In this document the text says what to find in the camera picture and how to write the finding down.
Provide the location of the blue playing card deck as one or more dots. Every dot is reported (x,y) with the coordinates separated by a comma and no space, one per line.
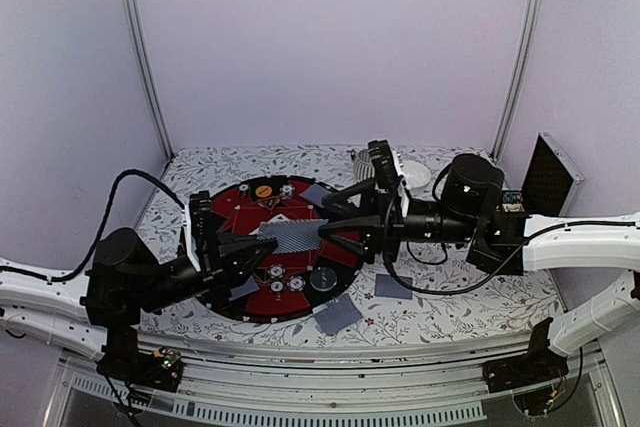
(293,236)

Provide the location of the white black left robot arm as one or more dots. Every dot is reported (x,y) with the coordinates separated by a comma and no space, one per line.
(94,309)

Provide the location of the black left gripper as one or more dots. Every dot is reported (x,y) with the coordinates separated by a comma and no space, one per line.
(212,270)

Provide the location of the right aluminium frame post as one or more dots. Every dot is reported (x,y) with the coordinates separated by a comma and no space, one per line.
(530,19)

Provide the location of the hearts number card face-up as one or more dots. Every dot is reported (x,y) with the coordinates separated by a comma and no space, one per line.
(279,218)

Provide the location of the aluminium poker chip case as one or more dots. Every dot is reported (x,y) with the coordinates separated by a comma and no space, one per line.
(550,185)

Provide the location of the aluminium frame post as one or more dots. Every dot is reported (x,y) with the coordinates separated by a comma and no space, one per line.
(530,19)
(134,22)

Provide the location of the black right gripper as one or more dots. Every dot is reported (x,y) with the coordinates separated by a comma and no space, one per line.
(384,228)

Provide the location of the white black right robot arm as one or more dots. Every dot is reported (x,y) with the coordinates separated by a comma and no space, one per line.
(467,211)

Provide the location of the orange big blind button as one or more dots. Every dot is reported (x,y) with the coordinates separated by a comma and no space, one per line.
(263,191)

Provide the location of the round red black poker mat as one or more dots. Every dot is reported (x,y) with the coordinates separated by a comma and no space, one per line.
(243,216)

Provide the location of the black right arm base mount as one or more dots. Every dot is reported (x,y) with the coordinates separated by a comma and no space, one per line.
(542,376)

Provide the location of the floral white table cloth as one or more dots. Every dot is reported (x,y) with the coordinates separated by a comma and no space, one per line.
(504,306)

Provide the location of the white ceramic bowl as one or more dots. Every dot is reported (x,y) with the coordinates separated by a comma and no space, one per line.
(416,175)

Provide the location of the striped grey ceramic mug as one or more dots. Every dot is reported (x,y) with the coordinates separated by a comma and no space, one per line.
(362,165)

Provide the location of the left aluminium frame post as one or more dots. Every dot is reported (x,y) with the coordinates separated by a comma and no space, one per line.
(134,22)

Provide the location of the aluminium front rail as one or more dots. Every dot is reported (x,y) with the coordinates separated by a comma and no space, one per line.
(229,384)

